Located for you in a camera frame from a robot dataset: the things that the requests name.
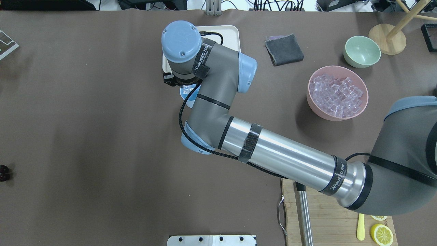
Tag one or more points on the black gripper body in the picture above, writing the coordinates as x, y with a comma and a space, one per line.
168, 79

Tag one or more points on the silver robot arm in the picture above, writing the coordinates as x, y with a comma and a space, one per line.
398, 177

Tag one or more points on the light blue cup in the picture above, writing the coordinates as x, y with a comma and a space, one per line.
190, 102

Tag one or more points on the pile of ice cubes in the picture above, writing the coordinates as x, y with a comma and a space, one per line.
336, 97

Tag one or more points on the wooden cup tree stand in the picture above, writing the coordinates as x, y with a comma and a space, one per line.
390, 39

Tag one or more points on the cream rabbit tray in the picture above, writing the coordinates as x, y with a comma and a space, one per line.
229, 33

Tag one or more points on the grey folded cloth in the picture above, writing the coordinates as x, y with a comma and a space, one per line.
284, 49

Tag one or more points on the pink bowl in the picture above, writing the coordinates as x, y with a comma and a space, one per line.
339, 72

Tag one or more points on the steel muddler black tip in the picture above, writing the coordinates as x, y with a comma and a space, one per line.
304, 215

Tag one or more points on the dark cherry pair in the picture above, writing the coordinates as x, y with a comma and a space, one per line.
4, 173

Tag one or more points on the green bowl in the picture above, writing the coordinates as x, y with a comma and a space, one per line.
361, 52

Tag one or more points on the wooden cutting board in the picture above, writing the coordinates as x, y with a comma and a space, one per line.
331, 224

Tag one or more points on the yellow plastic knife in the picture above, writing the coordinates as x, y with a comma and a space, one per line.
360, 227

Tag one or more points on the lemon slice near knife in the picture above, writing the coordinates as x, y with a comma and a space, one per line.
379, 218

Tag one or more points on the lemon slice far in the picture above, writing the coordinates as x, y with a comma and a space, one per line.
382, 235

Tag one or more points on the aluminium frame post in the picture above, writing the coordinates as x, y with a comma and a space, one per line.
213, 7

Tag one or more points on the white wire cup rack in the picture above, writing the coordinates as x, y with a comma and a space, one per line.
7, 45

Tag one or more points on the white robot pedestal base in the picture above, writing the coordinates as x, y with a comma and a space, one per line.
212, 240

